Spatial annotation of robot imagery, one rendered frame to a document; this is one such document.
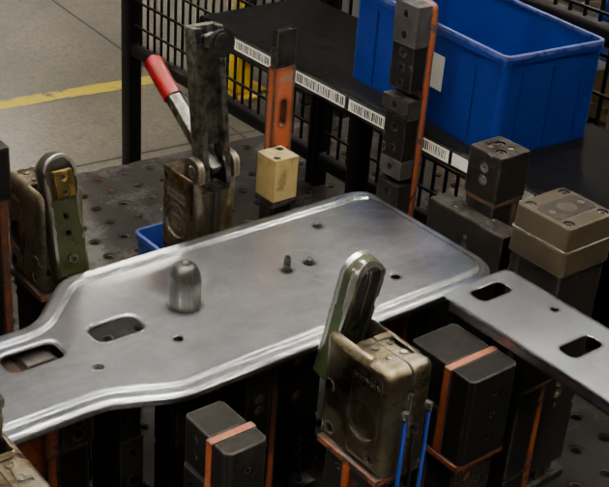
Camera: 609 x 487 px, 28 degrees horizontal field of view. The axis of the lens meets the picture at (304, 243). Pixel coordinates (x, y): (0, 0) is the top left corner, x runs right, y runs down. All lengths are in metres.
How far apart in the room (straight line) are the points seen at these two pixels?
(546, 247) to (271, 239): 0.29
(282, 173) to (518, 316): 0.31
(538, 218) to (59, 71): 3.36
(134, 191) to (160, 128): 1.98
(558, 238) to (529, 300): 0.08
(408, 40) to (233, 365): 0.53
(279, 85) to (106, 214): 0.70
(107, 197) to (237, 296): 0.87
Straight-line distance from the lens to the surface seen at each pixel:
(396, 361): 1.05
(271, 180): 1.35
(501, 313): 1.23
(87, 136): 3.98
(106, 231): 1.95
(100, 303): 1.19
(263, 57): 1.77
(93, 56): 4.66
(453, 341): 1.21
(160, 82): 1.36
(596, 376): 1.16
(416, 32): 1.46
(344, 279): 1.06
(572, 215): 1.31
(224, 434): 1.04
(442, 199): 1.44
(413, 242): 1.33
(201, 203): 1.33
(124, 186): 2.09
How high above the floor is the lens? 1.63
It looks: 29 degrees down
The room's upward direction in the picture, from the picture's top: 4 degrees clockwise
